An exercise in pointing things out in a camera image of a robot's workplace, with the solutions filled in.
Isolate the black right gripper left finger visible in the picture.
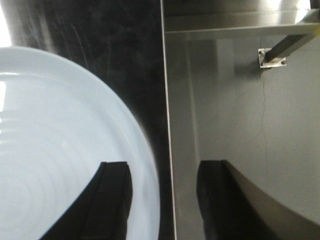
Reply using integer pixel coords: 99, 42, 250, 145
42, 162, 132, 240

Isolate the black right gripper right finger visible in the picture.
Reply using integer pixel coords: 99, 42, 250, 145
196, 160, 320, 240

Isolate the light blue plate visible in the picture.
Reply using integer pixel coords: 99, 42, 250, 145
0, 46, 160, 240

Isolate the steel table leg with footplate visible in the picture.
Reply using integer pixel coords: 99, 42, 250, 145
258, 33, 315, 69

